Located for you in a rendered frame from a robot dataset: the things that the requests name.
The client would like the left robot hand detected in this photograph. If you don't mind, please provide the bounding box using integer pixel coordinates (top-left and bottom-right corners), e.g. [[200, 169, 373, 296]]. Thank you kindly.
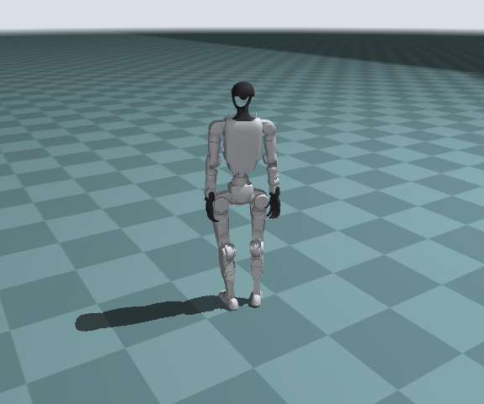
[[205, 192, 219, 222]]

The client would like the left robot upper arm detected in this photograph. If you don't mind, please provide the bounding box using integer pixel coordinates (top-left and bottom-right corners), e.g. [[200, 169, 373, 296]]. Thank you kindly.
[[208, 120, 226, 167]]

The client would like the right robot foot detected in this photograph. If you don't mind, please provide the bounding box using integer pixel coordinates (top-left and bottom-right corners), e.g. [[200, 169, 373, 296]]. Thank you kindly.
[[251, 290, 263, 306]]

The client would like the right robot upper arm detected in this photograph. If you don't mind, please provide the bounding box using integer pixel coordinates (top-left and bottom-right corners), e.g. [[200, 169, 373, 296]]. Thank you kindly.
[[261, 120, 276, 165]]

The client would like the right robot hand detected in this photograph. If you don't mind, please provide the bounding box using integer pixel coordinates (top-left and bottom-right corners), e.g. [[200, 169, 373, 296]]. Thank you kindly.
[[265, 187, 280, 219]]

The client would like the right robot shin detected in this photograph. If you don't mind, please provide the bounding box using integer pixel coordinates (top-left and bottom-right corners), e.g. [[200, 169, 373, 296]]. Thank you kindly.
[[251, 242, 263, 295]]

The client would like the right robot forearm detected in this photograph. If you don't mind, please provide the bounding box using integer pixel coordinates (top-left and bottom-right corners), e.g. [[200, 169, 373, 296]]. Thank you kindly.
[[267, 154, 280, 194]]

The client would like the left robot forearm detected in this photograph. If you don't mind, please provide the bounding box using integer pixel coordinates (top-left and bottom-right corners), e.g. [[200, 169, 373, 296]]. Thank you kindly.
[[204, 156, 218, 198]]

